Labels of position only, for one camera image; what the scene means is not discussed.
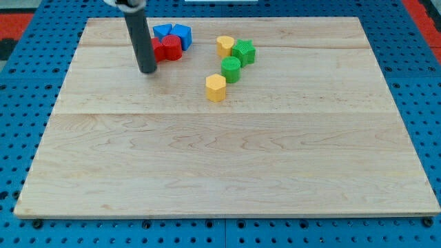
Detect green circle block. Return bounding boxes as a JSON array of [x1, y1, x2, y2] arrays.
[[221, 56, 241, 83]]

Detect yellow heart block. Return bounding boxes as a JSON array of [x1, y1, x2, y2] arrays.
[[216, 36, 235, 58]]

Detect yellow hexagon block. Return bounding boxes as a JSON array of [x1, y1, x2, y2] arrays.
[[205, 74, 227, 102]]

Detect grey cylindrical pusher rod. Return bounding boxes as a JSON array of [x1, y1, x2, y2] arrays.
[[124, 10, 157, 74]]

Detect red circle block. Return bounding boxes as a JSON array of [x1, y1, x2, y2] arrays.
[[162, 34, 183, 61]]

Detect blue triangle block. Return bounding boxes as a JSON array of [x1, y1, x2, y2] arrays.
[[152, 23, 173, 41]]

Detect red block behind rod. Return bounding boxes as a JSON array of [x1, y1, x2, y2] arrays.
[[151, 37, 165, 63]]

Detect green star block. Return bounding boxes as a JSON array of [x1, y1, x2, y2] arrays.
[[232, 39, 256, 68]]

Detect wooden board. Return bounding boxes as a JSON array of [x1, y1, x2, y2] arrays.
[[14, 17, 440, 220]]

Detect blue rounded block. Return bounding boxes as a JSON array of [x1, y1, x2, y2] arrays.
[[170, 23, 192, 51]]

